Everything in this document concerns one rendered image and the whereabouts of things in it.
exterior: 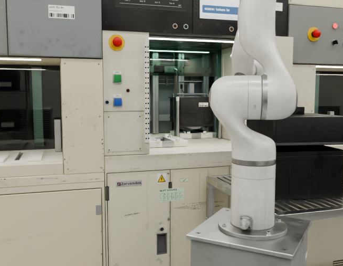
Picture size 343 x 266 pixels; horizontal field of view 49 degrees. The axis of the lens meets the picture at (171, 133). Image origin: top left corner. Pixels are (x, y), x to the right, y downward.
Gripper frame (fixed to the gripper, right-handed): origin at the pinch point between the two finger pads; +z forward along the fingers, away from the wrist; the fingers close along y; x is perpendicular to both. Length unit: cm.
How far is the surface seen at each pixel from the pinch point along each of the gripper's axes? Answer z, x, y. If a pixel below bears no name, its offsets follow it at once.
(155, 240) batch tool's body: 8, 78, 29
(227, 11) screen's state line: -42, -18, 33
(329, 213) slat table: 23.9, 22.9, -27.1
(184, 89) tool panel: -20, 7, 124
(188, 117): -11, 23, 84
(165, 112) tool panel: -18, 28, 122
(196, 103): -14, 13, 85
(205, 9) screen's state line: -50, -11, 32
